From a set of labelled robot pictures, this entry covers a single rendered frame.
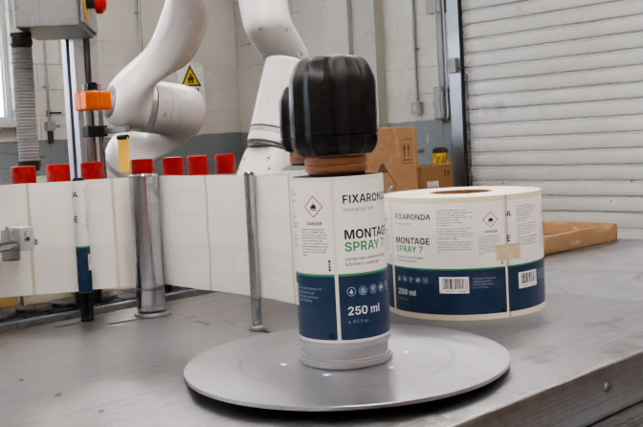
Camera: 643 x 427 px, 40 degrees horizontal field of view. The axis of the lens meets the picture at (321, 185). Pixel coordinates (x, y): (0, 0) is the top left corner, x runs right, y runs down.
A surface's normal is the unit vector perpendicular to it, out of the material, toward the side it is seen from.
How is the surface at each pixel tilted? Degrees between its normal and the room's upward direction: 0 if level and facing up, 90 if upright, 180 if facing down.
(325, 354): 90
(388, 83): 90
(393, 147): 90
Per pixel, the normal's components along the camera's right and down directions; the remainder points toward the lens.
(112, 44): 0.70, 0.00
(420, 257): -0.61, 0.07
